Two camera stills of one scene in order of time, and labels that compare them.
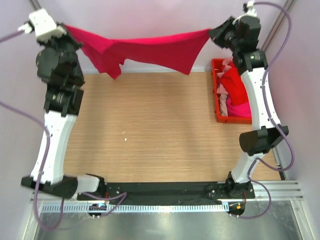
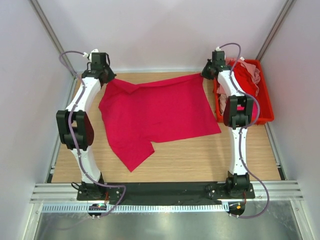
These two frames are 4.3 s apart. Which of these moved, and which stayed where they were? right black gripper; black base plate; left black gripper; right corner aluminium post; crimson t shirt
Moved: crimson t shirt; right black gripper; left black gripper
Stayed: black base plate; right corner aluminium post
